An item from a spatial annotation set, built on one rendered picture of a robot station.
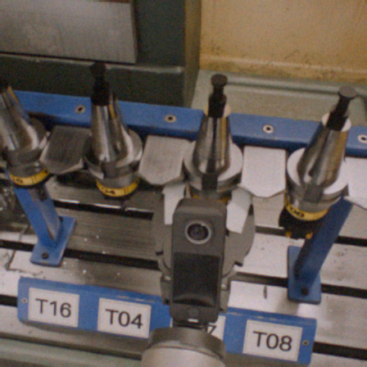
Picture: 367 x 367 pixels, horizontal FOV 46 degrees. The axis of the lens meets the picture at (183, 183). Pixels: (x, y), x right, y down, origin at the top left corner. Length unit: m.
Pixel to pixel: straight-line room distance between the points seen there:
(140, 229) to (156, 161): 0.34
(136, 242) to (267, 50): 0.96
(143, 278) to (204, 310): 0.35
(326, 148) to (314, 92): 1.18
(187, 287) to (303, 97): 1.27
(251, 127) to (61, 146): 0.22
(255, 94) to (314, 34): 0.27
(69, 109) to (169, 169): 0.15
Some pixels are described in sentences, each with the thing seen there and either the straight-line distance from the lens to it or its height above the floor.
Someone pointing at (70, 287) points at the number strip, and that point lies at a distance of 0.69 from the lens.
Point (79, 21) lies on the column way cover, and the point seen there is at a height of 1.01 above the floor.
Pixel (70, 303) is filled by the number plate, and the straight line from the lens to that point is 0.69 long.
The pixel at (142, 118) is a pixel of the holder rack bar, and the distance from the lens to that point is 0.50.
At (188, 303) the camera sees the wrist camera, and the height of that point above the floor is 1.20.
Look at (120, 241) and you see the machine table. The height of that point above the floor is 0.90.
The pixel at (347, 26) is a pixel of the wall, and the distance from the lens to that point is 1.53.
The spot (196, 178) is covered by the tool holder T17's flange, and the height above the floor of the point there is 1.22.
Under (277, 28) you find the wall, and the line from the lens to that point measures 1.51.
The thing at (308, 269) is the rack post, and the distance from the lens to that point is 0.71.
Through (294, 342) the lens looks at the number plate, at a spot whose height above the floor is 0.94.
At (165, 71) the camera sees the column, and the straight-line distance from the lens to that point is 1.17.
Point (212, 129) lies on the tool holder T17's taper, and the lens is 0.41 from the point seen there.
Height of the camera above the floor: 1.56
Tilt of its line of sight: 51 degrees down
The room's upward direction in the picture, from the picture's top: straight up
